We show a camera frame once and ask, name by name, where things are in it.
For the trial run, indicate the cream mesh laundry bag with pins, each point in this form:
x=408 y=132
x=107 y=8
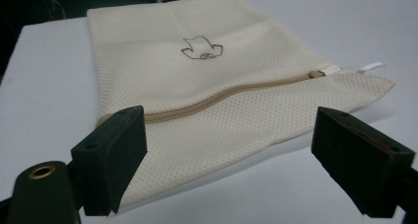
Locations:
x=210 y=95

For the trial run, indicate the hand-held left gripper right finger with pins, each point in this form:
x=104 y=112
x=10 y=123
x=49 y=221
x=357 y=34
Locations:
x=358 y=161

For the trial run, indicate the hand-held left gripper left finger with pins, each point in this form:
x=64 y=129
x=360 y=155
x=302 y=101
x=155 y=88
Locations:
x=108 y=161

